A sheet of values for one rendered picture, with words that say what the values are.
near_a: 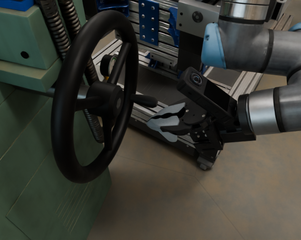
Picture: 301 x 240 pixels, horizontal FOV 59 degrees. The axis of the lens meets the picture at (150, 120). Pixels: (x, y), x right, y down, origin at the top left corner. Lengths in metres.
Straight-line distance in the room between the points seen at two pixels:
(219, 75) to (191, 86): 1.05
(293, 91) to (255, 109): 0.06
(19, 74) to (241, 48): 0.36
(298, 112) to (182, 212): 0.87
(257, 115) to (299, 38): 0.14
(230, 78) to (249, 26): 1.03
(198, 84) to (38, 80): 0.25
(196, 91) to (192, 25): 0.43
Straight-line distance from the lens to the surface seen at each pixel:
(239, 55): 0.48
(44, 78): 0.45
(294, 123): 0.46
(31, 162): 0.66
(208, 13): 0.82
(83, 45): 0.35
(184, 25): 0.87
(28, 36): 0.43
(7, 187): 0.63
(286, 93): 0.46
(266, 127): 0.46
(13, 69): 0.48
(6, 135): 0.57
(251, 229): 1.27
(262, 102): 0.46
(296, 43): 0.50
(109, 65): 0.75
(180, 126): 0.49
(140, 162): 1.34
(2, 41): 0.47
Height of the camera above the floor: 1.14
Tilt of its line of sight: 49 degrees down
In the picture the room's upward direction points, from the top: straight up
